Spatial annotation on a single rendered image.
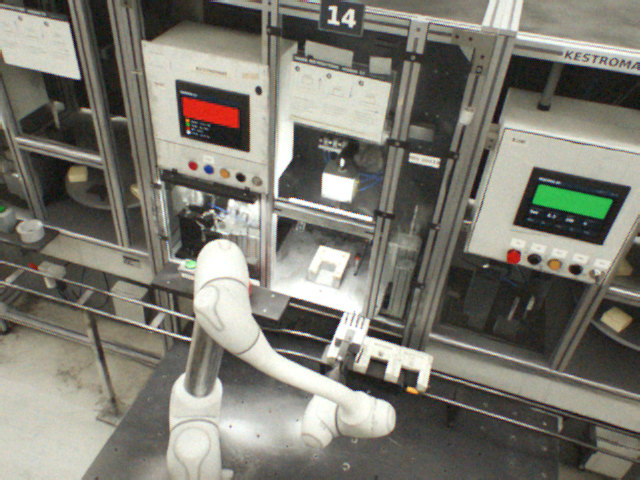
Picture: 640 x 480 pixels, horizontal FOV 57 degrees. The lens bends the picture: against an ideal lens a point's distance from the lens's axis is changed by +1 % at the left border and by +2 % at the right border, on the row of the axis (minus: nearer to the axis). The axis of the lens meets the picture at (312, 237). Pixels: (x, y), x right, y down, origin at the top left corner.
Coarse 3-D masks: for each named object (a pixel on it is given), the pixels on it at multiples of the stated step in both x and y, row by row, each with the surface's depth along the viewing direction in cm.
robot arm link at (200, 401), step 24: (216, 240) 162; (216, 264) 150; (240, 264) 154; (192, 336) 170; (192, 360) 174; (216, 360) 174; (192, 384) 179; (216, 384) 188; (192, 408) 182; (216, 408) 187
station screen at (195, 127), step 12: (180, 96) 183; (192, 96) 182; (204, 96) 180; (240, 108) 179; (192, 120) 187; (204, 120) 186; (240, 120) 181; (192, 132) 190; (204, 132) 189; (216, 132) 187; (228, 132) 186; (240, 132) 184; (228, 144) 189; (240, 144) 187
